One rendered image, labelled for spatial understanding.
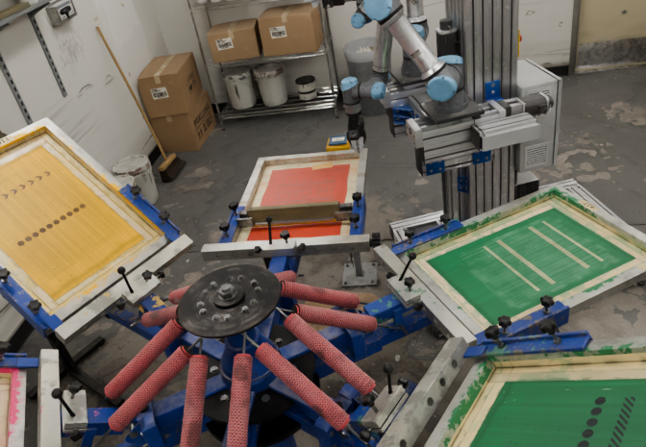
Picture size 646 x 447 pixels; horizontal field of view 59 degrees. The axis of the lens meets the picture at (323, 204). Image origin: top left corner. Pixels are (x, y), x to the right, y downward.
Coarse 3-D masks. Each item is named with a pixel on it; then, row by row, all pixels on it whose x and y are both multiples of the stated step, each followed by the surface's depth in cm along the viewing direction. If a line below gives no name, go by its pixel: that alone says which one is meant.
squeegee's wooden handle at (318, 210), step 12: (300, 204) 244; (312, 204) 243; (324, 204) 241; (336, 204) 240; (252, 216) 249; (264, 216) 248; (276, 216) 247; (288, 216) 246; (300, 216) 246; (312, 216) 245; (324, 216) 244
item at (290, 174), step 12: (300, 168) 293; (276, 180) 287; (288, 180) 285; (264, 192) 278; (264, 204) 269; (276, 204) 268; (288, 204) 266; (252, 228) 254; (264, 228) 252; (276, 228) 251; (288, 228) 249; (252, 240) 246
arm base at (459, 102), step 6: (462, 90) 249; (456, 96) 247; (462, 96) 249; (438, 102) 251; (444, 102) 250; (450, 102) 248; (456, 102) 248; (462, 102) 249; (438, 108) 252; (444, 108) 249; (450, 108) 248; (456, 108) 248; (462, 108) 249
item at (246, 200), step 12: (288, 156) 299; (300, 156) 297; (312, 156) 295; (324, 156) 294; (336, 156) 293; (348, 156) 293; (360, 156) 287; (360, 168) 276; (252, 180) 284; (360, 180) 267; (252, 192) 275; (240, 204) 266; (240, 228) 254
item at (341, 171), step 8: (328, 168) 288; (336, 168) 287; (344, 168) 286; (312, 176) 284; (320, 176) 283; (328, 176) 282; (336, 176) 281; (344, 176) 279; (336, 184) 274; (344, 184) 273; (336, 192) 268; (344, 192) 267; (328, 200) 263; (336, 200) 262; (344, 200) 261; (296, 224) 251; (304, 224) 250; (312, 224) 249; (320, 224) 248; (328, 224) 247; (336, 224) 246; (296, 232) 246; (304, 232) 245; (312, 232) 244; (320, 232) 243; (328, 232) 242; (336, 232) 241
